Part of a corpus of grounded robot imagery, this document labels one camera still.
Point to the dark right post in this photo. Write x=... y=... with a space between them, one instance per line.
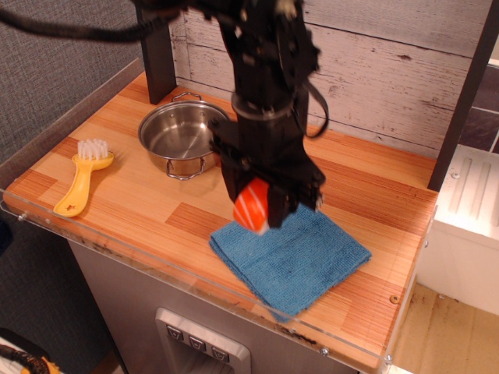
x=470 y=87

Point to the small steel pot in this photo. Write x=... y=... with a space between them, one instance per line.
x=177 y=138

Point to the yellow dish brush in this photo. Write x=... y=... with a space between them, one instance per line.
x=92 y=155

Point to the silver dispenser button panel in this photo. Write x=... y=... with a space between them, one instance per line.
x=200 y=344

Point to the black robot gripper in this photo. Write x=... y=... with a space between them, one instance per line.
x=273 y=151

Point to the blue folded cloth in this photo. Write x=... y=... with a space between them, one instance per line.
x=290 y=267

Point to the dark post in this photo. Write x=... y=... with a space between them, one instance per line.
x=470 y=87
x=158 y=64

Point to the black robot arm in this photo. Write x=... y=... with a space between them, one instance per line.
x=272 y=55

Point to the dark left post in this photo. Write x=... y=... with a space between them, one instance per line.
x=158 y=64

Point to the clear acrylic guard rail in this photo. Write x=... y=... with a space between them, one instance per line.
x=141 y=290

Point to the salmon sushi toy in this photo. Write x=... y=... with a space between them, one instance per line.
x=251 y=207

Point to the white side cabinet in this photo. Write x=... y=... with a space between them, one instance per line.
x=459 y=258

